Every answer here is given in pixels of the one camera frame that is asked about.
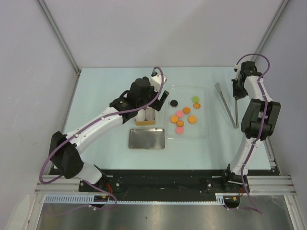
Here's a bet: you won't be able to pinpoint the green sandwich cookie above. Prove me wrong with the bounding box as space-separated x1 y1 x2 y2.
192 96 200 103

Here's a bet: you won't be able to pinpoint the metal tongs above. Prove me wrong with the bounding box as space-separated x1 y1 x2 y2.
215 83 239 129

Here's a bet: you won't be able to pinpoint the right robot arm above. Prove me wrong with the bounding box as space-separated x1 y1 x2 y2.
221 61 281 192

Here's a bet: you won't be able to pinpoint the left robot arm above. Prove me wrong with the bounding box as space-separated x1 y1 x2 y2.
49 74 169 192

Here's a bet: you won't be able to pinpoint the black sandwich cookie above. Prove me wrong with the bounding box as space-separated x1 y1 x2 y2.
170 100 178 107

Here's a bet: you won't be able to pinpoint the white paper cup near-right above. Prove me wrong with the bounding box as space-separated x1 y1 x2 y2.
145 107 155 121

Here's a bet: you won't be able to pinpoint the white paper cup near-left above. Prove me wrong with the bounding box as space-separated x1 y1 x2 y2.
135 109 146 122

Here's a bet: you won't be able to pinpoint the pink sandwich cookie upper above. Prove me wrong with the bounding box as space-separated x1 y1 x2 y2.
176 111 185 118

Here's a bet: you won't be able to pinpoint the pink sandwich cookie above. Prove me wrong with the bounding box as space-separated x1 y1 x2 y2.
176 111 185 118
176 126 184 135

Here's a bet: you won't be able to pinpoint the orange round biscuit left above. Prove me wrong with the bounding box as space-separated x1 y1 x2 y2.
170 115 179 123

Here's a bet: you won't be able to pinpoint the orange round biscuit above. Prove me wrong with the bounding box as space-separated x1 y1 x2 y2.
188 115 197 124
170 115 179 123

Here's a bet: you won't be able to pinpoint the orange flower cookie upper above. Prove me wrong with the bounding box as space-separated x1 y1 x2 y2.
183 107 190 114

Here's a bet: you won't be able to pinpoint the orange flower cookie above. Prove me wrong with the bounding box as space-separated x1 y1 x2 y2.
183 107 190 114
177 120 185 127

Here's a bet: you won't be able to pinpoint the gold cookie tin box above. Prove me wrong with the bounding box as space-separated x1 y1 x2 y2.
135 119 156 126

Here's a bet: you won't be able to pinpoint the clear plastic tray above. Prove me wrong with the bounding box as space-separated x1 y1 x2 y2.
165 85 209 141

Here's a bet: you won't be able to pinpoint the orange flower cookie lower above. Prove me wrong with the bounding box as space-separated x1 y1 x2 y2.
177 120 185 127

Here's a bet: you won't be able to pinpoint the orange swirl cookie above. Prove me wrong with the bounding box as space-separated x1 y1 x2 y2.
193 103 201 109

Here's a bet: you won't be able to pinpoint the orange round biscuit right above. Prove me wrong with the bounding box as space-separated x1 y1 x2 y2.
188 115 197 124

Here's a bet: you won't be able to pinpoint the pink sandwich cookie lower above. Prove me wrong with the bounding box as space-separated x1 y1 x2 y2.
176 126 184 135

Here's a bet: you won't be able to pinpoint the silver tin lid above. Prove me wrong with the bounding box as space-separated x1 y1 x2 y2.
128 128 165 150

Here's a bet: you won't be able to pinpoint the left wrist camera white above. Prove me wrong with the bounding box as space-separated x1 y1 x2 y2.
149 70 167 92

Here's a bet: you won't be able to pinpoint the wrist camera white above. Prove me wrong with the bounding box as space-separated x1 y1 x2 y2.
149 70 167 92
234 64 241 81

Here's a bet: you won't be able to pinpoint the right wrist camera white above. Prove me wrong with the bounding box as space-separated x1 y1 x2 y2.
234 64 241 81

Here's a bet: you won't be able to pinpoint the aluminium frame rail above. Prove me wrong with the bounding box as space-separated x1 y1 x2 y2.
35 175 296 196

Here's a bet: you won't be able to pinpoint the right corner frame post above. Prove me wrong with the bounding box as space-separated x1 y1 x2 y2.
254 0 292 55

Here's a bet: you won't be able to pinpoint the corner frame post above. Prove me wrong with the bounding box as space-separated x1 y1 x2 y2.
254 0 292 55
35 0 81 76

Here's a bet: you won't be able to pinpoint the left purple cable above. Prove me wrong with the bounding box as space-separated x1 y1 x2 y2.
39 66 168 218

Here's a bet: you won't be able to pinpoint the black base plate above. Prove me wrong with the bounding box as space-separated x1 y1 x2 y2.
48 167 280 201

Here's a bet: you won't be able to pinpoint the left corner frame post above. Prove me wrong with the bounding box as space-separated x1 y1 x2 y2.
35 0 81 76

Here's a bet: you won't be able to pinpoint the white slotted cable duct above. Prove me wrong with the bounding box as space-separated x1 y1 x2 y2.
44 194 224 206

